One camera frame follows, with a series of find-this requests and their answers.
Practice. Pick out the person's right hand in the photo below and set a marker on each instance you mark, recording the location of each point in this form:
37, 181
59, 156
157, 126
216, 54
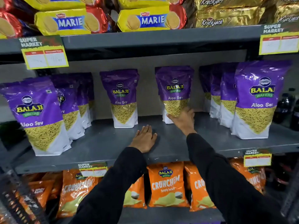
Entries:
185, 121

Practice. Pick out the person's left hand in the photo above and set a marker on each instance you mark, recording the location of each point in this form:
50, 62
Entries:
143, 139

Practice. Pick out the grey metal shelf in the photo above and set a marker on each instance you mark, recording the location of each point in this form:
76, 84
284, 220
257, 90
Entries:
105, 142

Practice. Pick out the purple Aloo Sev packet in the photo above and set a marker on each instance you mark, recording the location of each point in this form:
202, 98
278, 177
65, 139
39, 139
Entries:
174, 76
120, 79

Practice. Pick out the person's right forearm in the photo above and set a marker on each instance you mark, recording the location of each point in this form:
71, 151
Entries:
229, 184

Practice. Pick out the person's left forearm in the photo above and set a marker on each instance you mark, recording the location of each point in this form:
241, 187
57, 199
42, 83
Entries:
109, 191

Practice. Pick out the orange Crunchem chips packets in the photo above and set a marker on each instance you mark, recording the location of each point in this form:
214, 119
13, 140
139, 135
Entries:
167, 184

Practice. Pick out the yellow green price tag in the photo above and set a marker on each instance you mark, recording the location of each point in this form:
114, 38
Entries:
93, 172
44, 58
278, 44
257, 160

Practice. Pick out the dark soda bottle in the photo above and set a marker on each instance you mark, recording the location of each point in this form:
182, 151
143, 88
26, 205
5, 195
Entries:
282, 109

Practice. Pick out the dark bottle red label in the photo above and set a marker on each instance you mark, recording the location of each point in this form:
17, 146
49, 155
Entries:
281, 174

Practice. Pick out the gold biscuit packet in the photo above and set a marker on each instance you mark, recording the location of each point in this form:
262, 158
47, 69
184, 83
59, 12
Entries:
287, 0
233, 2
238, 17
287, 11

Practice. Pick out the green packets shelf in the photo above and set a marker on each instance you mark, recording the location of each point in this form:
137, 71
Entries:
10, 134

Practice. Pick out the stack of yellow biscuit packets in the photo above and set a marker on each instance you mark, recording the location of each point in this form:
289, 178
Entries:
46, 25

